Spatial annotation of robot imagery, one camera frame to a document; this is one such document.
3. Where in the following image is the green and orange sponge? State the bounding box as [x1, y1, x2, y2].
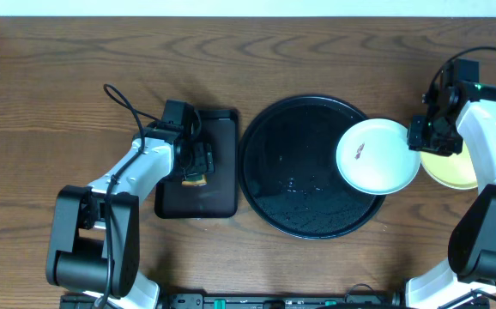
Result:
[181, 174, 207, 187]

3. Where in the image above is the yellow plate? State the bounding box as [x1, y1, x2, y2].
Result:
[420, 142, 478, 190]

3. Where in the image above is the light green plate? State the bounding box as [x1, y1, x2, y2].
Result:
[336, 118, 420, 195]

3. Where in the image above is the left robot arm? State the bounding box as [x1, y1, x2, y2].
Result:
[45, 126, 215, 308]

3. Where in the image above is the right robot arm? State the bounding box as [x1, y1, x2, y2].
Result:
[404, 82, 496, 308]

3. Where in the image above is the black rectangular tray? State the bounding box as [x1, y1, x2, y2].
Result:
[154, 109, 239, 219]

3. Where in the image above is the round black tray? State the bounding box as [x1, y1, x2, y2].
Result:
[238, 94, 385, 239]

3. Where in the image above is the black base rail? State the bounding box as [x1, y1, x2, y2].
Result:
[58, 292, 489, 309]

